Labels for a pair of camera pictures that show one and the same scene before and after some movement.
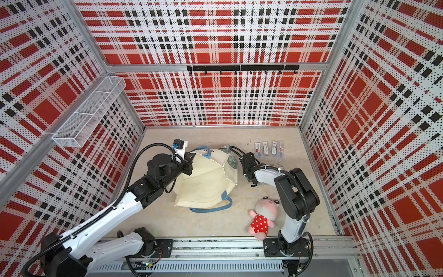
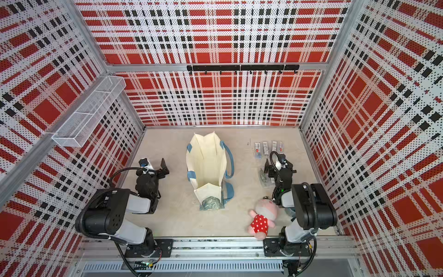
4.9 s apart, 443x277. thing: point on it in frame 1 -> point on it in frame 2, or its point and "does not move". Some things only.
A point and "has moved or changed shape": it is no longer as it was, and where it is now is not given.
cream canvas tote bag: x=207 y=188 has moved or changed shape
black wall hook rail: x=235 y=68 does not move
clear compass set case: x=258 y=150 does not move
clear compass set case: x=265 y=149 does not move
